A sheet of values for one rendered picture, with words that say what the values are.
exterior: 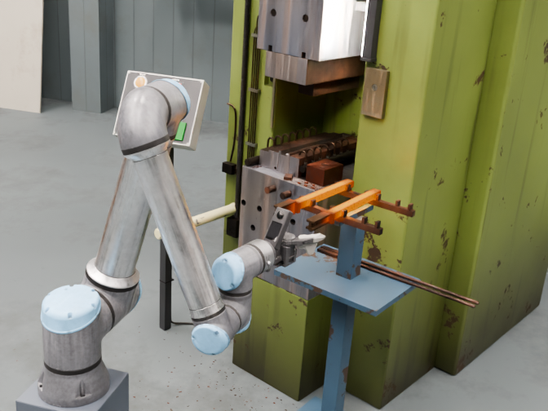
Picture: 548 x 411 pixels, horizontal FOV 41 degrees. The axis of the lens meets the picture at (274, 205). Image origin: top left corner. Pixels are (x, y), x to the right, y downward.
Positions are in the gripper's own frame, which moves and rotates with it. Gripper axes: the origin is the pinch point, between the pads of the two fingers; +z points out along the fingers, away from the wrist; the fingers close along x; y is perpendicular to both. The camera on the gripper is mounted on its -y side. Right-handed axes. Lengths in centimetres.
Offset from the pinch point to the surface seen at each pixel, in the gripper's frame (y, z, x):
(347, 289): 26.4, 19.8, 5.9
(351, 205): -0.6, 23.7, 1.5
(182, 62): 46, 336, -367
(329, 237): 28, 54, -23
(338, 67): -33, 70, -36
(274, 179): 8, 45, -45
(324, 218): -0.7, 8.6, 1.4
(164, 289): 77, 46, -102
